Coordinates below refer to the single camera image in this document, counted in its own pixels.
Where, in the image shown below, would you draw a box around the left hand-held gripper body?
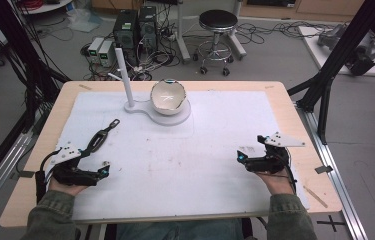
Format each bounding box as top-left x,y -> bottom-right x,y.
48,142 -> 102,187

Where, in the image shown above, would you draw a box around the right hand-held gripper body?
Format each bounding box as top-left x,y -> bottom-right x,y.
245,131 -> 307,175

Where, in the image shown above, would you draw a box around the black slotted strap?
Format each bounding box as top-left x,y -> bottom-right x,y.
86,118 -> 121,156

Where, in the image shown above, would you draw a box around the person's left hand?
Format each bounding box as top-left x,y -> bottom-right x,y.
47,177 -> 90,198

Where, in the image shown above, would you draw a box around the person's right hand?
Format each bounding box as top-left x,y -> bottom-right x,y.
257,169 -> 295,196

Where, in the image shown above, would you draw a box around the grey tape piece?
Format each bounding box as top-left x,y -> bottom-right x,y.
314,164 -> 334,175
9,170 -> 36,180

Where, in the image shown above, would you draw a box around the wooden stick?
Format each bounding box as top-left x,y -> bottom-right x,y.
302,185 -> 329,209

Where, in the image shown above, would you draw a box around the white table mat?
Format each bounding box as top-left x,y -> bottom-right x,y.
46,90 -> 311,222

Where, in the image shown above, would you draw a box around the person's legs in jeans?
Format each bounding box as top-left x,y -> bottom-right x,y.
116,217 -> 245,240

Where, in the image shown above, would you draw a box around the white bowl with teal rim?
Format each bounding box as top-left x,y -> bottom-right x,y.
149,78 -> 188,117

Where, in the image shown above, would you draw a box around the white power supply unit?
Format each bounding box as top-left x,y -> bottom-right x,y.
87,36 -> 105,64
97,40 -> 115,68

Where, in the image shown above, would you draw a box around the grey table leg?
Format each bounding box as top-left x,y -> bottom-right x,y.
174,0 -> 192,65
225,0 -> 248,62

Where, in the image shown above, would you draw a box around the white floor board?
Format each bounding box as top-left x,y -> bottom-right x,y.
297,25 -> 375,78

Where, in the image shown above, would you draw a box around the black round stool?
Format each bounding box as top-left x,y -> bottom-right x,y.
192,8 -> 240,77

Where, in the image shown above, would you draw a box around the black computer tower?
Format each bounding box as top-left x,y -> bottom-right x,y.
112,9 -> 140,67
137,5 -> 159,52

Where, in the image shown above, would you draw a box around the grey and black machine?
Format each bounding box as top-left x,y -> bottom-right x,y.
316,23 -> 375,77

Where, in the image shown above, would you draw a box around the clear plastic bag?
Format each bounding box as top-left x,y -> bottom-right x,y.
66,7 -> 104,34

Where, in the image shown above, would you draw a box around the white round table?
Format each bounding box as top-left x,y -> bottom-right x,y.
17,0 -> 74,16

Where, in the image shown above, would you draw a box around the right hand-held gripper cable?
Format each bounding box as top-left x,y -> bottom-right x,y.
276,151 -> 298,195

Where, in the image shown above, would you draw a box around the hand-held gripper cable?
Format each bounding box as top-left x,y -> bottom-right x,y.
276,151 -> 298,195
34,149 -> 62,204

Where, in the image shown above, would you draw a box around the left hand-held gripper cable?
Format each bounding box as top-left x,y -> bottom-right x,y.
34,149 -> 62,204

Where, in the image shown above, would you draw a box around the white stand with post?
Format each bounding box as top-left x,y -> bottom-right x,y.
107,47 -> 192,127

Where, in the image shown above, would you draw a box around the black floor cables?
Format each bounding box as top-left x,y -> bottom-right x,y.
236,20 -> 330,46

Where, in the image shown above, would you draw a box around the black metal frame post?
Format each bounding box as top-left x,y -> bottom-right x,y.
0,0 -> 72,135
287,0 -> 375,146

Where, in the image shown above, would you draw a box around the tangle of cables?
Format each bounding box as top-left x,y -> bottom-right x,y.
80,13 -> 189,82

